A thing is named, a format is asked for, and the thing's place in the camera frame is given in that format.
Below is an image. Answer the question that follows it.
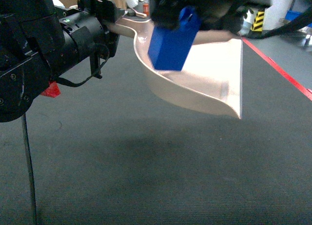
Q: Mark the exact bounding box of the black cable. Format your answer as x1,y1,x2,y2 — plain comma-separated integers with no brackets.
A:
20,43,110,225

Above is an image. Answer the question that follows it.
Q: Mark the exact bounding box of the orange bottle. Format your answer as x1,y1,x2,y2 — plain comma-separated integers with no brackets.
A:
143,3,149,15

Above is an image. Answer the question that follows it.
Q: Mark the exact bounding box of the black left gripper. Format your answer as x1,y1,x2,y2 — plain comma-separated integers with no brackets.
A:
77,0,125,79

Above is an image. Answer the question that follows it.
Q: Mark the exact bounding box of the yellow black traffic cone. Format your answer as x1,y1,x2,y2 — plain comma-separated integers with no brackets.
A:
250,11,265,32

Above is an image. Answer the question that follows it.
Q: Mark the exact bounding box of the beige plastic dustpan tray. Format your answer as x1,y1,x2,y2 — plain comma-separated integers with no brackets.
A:
106,18,243,119

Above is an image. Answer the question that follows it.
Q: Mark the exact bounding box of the blue plastic block part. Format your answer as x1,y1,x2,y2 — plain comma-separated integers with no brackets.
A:
148,6,201,71

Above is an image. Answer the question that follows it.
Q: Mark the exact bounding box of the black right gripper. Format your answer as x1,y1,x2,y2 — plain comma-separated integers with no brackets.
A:
150,0,268,32

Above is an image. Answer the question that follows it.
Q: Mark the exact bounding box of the steel shelf rack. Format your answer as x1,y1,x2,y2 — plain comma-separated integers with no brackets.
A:
281,0,312,51

